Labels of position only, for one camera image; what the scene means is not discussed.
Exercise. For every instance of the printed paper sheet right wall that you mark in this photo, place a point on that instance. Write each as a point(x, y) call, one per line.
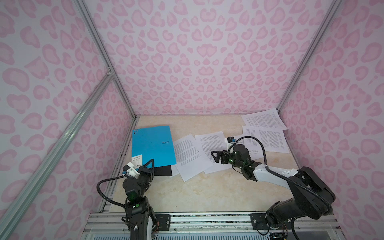
point(272, 140)

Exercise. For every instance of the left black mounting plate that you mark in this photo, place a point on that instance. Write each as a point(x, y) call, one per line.
point(161, 223)

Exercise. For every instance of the aluminium frame post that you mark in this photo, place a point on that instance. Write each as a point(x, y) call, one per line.
point(91, 27)
point(321, 32)

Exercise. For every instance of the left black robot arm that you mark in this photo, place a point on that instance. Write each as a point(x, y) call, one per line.
point(140, 216)

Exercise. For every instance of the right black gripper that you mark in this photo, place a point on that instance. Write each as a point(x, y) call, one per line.
point(224, 154)

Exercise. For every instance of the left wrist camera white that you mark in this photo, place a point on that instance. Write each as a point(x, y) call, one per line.
point(129, 169)

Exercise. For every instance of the aluminium frame strut diagonal left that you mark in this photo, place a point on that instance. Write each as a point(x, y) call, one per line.
point(21, 204)

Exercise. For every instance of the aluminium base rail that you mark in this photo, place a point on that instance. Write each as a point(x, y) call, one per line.
point(237, 226)

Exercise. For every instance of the blue black file folder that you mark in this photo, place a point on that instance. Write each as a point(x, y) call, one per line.
point(154, 143)

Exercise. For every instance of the printed paper sheet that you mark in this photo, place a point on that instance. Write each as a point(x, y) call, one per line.
point(211, 143)
point(252, 145)
point(191, 158)

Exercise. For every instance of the black mounting plate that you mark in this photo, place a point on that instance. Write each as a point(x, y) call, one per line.
point(259, 222)
point(161, 223)

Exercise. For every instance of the aluminium frame post back left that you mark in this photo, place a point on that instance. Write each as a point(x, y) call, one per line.
point(91, 27)

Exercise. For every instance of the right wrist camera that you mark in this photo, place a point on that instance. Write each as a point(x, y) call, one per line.
point(231, 140)

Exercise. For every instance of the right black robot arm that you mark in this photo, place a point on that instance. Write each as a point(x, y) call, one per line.
point(311, 196)

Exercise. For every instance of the aluminium frame post back right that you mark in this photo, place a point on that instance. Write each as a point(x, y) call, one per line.
point(321, 32)

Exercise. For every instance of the printed paper sheet far corner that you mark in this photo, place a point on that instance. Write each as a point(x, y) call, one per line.
point(265, 119)

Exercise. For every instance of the white paper sheet under left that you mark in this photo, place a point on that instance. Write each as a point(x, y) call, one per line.
point(175, 171)

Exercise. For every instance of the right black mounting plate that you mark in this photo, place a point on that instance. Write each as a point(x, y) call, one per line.
point(259, 222)

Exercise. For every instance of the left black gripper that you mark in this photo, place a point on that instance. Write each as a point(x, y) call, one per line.
point(146, 172)

